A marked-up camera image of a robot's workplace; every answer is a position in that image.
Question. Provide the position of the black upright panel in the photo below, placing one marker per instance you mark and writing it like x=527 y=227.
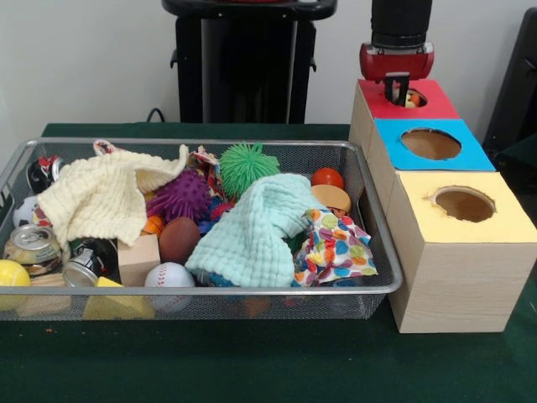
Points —
x=516 y=84

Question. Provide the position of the green puffer ball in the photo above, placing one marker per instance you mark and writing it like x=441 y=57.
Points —
x=247 y=165

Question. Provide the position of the purple spiky ball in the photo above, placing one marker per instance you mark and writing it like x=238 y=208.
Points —
x=184 y=195

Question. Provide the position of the mint green waffle cloth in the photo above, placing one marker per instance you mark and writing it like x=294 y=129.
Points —
x=247 y=239

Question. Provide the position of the dark green table cloth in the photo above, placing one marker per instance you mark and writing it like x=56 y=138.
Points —
x=251 y=361
x=520 y=159

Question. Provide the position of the silver mesh bin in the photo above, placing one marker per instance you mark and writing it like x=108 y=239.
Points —
x=293 y=304

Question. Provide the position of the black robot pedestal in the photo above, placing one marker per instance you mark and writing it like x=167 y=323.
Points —
x=235 y=84

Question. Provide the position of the crushed red black can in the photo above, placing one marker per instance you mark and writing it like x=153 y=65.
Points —
x=90 y=260

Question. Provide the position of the cream waffle cloth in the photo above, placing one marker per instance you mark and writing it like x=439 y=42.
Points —
x=96 y=197

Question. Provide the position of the brown toy football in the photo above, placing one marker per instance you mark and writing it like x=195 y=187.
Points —
x=180 y=239

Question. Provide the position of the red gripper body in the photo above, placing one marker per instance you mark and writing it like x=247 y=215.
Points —
x=398 y=63

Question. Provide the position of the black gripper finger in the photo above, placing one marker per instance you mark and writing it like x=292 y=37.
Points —
x=389 y=92
x=405 y=92

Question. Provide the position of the wooden box with three holes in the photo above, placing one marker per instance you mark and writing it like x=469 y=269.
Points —
x=461 y=285

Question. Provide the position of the yellow ball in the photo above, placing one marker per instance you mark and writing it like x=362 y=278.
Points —
x=12 y=273

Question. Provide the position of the yellow plush duck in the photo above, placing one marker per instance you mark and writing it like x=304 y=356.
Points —
x=413 y=99

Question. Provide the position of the white baseball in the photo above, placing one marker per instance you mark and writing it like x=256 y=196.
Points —
x=170 y=275

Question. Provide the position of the colourful dotted cloth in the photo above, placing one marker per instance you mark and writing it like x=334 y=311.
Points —
x=333 y=252

